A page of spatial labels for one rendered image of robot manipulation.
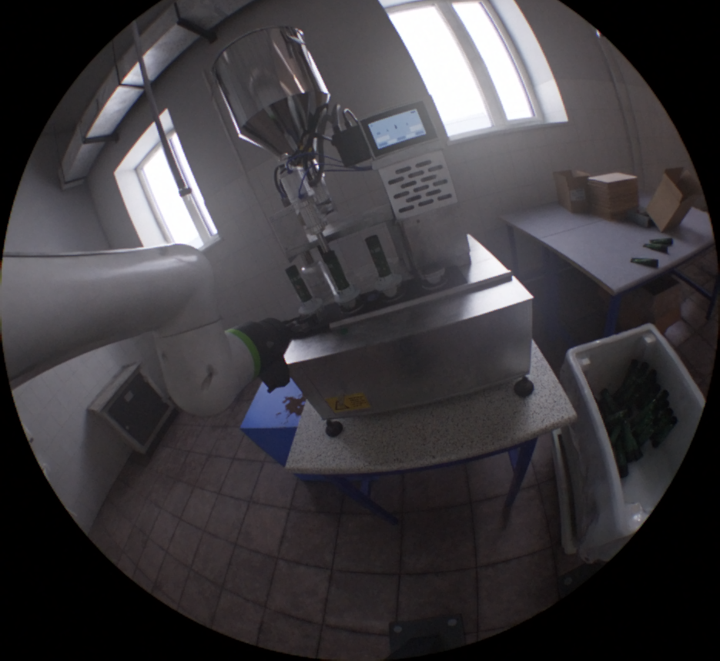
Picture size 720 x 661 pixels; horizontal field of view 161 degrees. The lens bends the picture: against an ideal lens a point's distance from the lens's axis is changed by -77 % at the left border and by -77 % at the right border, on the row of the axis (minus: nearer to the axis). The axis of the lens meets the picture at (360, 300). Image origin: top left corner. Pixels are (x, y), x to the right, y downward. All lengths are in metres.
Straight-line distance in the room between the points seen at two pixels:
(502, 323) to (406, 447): 0.37
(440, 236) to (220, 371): 0.56
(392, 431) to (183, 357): 0.55
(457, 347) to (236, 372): 0.42
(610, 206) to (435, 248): 1.43
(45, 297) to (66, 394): 3.50
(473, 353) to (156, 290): 0.56
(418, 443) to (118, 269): 0.65
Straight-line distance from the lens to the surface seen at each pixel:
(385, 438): 0.70
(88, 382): 3.77
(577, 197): 2.03
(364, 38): 2.38
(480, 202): 2.20
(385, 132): 0.63
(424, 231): 0.65
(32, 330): 0.22
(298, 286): 0.66
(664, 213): 1.78
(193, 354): 0.32
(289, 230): 0.73
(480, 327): 0.54
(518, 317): 0.56
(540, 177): 2.45
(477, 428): 0.66
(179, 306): 0.31
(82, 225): 4.35
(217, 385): 0.33
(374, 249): 0.59
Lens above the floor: 1.33
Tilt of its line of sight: 25 degrees down
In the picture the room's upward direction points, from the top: 24 degrees counter-clockwise
